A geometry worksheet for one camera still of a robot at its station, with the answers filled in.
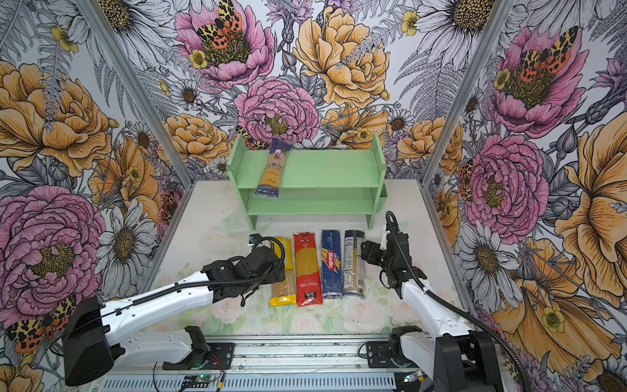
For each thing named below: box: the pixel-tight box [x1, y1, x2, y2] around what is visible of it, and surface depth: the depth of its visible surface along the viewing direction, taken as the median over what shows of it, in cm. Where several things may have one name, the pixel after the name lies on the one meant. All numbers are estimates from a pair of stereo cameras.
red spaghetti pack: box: [293, 231, 324, 308], surface depth 91 cm
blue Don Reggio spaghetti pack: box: [255, 138, 293, 198], surface depth 84 cm
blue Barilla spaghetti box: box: [320, 229, 344, 299], surface depth 93 cm
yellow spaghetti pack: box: [269, 236, 298, 308], surface depth 85 cm
